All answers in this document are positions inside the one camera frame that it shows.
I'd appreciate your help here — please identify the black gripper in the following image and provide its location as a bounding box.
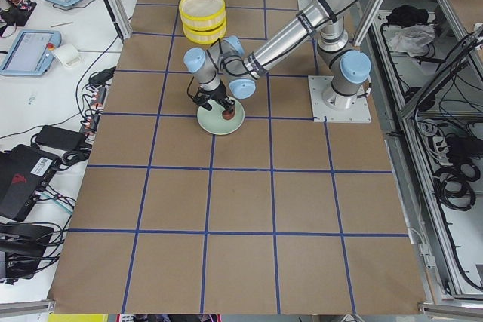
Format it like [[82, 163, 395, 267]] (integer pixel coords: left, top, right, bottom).
[[192, 83, 235, 112]]

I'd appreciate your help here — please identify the brown chocolate bun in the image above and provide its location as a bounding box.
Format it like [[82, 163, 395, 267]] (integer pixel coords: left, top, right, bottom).
[[222, 109, 235, 121]]

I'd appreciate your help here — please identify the yellow steamer layer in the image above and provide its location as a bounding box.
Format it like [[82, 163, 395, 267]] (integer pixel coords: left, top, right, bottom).
[[178, 0, 226, 31], [183, 20, 227, 44]]

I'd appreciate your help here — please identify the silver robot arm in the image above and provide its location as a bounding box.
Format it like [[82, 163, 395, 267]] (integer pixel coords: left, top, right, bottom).
[[183, 0, 357, 113]]

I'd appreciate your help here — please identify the light green round plate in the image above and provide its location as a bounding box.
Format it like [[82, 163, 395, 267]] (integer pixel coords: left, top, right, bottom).
[[197, 99, 245, 135]]

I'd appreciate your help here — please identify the black power brick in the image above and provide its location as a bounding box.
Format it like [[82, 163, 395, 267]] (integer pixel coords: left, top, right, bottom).
[[35, 125, 85, 152]]

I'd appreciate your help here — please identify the blue teach pendant near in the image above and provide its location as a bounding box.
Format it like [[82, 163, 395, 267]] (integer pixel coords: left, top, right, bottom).
[[1, 29, 62, 77]]

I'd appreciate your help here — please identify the black electronics box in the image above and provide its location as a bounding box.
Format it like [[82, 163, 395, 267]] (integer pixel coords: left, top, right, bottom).
[[1, 144, 61, 222]]

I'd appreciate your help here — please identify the white crumpled cloth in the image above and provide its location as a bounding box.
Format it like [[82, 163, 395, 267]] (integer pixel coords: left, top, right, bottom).
[[388, 25, 435, 57]]

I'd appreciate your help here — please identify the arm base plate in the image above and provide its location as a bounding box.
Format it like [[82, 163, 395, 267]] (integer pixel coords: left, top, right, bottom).
[[308, 75, 372, 124]]

